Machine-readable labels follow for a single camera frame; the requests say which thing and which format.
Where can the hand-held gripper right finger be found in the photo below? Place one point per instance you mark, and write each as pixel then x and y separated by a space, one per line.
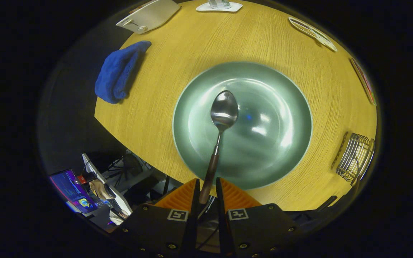
pixel 224 229

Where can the computer monitor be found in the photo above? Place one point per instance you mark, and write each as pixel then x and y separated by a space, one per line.
pixel 70 188

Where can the blue cloth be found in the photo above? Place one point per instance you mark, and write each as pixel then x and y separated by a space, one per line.
pixel 117 75

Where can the tan soft item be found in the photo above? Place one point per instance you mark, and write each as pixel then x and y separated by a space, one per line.
pixel 100 190

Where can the white toaster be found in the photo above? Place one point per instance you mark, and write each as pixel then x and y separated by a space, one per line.
pixel 152 16

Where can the green plate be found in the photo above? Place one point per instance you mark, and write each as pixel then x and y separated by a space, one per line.
pixel 264 154

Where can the black tripod stand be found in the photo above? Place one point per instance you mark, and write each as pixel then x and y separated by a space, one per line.
pixel 131 166

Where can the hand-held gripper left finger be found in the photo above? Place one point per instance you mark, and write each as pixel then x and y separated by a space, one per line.
pixel 191 229

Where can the white divided tray with beans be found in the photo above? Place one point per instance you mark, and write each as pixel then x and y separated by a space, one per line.
pixel 314 33

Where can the small red device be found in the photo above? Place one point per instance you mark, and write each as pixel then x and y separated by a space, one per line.
pixel 81 179

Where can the white side table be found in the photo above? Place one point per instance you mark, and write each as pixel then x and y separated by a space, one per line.
pixel 120 202

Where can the plate with meat and vegetables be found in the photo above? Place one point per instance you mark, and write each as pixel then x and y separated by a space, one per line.
pixel 364 80

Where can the black table leg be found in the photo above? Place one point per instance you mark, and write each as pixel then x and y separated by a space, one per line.
pixel 326 203

